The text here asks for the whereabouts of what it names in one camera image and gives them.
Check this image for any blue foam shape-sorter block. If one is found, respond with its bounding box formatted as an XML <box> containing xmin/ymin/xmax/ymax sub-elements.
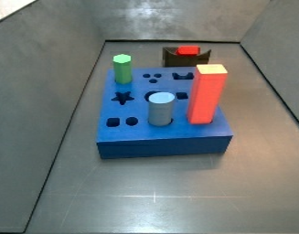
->
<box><xmin>97</xmin><ymin>67</ymin><xmax>234</xmax><ymax>159</ymax></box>

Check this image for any tall red square peg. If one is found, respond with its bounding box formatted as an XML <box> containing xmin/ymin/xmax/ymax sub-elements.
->
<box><xmin>188</xmin><ymin>64</ymin><xmax>229</xmax><ymax>124</ymax></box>

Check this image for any green hexagonal peg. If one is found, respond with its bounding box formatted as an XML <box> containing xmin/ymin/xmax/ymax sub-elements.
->
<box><xmin>113</xmin><ymin>54</ymin><xmax>133</xmax><ymax>84</ymax></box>

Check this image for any black curved fixture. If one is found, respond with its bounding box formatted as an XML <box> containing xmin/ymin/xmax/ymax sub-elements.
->
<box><xmin>163</xmin><ymin>46</ymin><xmax>212</xmax><ymax>67</ymax></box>

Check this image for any light blue cylinder peg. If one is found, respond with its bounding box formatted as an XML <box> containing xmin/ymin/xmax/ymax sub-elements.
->
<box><xmin>149</xmin><ymin>92</ymin><xmax>175</xmax><ymax>126</ymax></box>

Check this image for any red two-pronged square-circle object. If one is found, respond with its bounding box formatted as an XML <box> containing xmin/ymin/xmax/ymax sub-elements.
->
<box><xmin>177</xmin><ymin>46</ymin><xmax>201</xmax><ymax>56</ymax></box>

